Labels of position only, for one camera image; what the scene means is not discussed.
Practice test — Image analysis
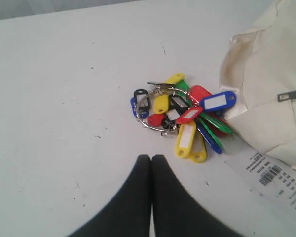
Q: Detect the white barcode hang tag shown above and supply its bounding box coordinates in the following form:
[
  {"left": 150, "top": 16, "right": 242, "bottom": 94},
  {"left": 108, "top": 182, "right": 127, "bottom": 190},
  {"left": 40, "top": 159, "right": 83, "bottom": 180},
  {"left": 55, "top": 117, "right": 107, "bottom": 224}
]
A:
[{"left": 223, "top": 130, "right": 296, "bottom": 223}]

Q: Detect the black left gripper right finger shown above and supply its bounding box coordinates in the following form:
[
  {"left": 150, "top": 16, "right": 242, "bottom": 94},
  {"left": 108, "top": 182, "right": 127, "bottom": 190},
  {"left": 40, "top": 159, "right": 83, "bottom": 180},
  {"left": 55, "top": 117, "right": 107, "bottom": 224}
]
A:
[{"left": 151, "top": 155, "right": 241, "bottom": 237}]

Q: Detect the white backdrop curtain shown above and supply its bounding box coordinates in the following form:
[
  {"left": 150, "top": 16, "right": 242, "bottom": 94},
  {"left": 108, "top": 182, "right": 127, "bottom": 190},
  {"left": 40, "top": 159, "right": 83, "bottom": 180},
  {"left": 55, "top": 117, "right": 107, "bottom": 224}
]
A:
[{"left": 0, "top": 0, "right": 132, "bottom": 20}]

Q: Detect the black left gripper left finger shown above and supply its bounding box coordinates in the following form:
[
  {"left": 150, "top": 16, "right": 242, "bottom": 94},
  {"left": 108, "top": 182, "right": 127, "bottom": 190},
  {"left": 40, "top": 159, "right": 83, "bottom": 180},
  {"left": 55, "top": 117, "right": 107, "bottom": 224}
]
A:
[{"left": 70, "top": 155, "right": 152, "bottom": 237}]

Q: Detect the cream fabric duffel bag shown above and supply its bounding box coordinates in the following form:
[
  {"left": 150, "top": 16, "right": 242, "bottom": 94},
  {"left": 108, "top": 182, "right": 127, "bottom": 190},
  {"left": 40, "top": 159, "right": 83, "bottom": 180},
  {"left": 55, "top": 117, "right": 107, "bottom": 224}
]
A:
[{"left": 220, "top": 0, "right": 296, "bottom": 171}]

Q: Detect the colourful key tag bunch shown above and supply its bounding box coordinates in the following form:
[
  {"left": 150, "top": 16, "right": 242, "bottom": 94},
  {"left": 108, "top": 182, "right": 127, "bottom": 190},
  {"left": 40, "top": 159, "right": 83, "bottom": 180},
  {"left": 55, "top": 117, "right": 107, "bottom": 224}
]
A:
[{"left": 130, "top": 73, "right": 237, "bottom": 163}]

